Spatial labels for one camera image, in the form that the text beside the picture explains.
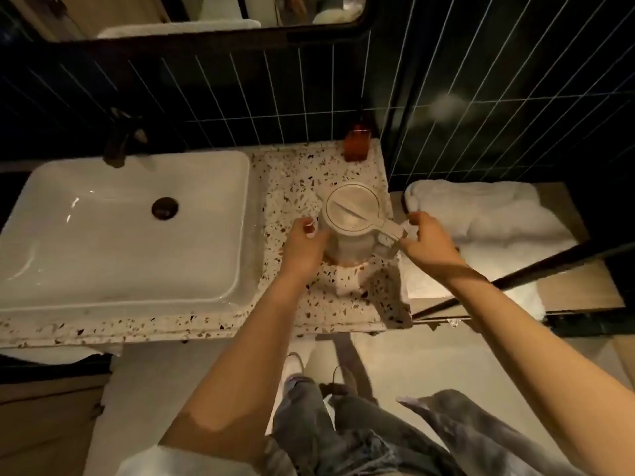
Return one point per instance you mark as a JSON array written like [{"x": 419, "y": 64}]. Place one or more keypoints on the person's right hand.
[{"x": 434, "y": 247}]

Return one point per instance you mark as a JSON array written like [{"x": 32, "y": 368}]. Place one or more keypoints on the person's left hand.
[{"x": 300, "y": 250}]

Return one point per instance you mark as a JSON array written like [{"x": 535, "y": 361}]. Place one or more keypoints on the person's left thumb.
[{"x": 310, "y": 227}]

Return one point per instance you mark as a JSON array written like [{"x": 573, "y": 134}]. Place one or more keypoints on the person's right thumb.
[{"x": 409, "y": 246}]

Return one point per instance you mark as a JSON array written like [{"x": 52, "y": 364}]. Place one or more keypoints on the white electric kettle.
[{"x": 352, "y": 218}]

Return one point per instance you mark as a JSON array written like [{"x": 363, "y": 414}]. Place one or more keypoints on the person's right forearm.
[{"x": 540, "y": 361}]

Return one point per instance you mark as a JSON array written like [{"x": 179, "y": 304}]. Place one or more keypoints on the person's left forearm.
[{"x": 248, "y": 361}]

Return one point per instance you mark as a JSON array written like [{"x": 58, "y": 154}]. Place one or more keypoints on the folded white bath towel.
[{"x": 491, "y": 213}]

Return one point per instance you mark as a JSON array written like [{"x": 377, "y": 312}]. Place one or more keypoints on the red soap dispenser bottle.
[{"x": 358, "y": 141}]

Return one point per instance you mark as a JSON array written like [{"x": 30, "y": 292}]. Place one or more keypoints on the person's white left shoe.
[{"x": 293, "y": 366}]

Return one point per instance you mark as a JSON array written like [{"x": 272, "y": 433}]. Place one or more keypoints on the dark round sink drain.
[{"x": 164, "y": 208}]

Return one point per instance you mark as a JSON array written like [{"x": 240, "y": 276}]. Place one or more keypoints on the person's right shoe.
[{"x": 345, "y": 379}]

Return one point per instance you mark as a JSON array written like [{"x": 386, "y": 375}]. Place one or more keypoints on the wooden shelf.
[{"x": 580, "y": 282}]

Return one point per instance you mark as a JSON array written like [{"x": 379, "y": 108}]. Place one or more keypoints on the white rectangular sink basin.
[{"x": 124, "y": 232}]

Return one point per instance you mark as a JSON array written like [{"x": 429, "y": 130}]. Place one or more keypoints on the grey garment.
[{"x": 476, "y": 431}]

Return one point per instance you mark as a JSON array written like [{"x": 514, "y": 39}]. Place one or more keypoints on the person's grey jeans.
[{"x": 342, "y": 436}]

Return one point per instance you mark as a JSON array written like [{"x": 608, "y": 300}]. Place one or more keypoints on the black faucet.
[{"x": 121, "y": 138}]

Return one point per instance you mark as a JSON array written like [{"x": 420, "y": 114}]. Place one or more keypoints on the person's white shirt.
[{"x": 188, "y": 463}]

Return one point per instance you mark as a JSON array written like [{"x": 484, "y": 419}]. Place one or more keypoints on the wooden cabinet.
[{"x": 49, "y": 426}]

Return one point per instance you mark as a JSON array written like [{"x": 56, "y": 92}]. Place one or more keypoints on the black framed wall mirror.
[{"x": 188, "y": 14}]

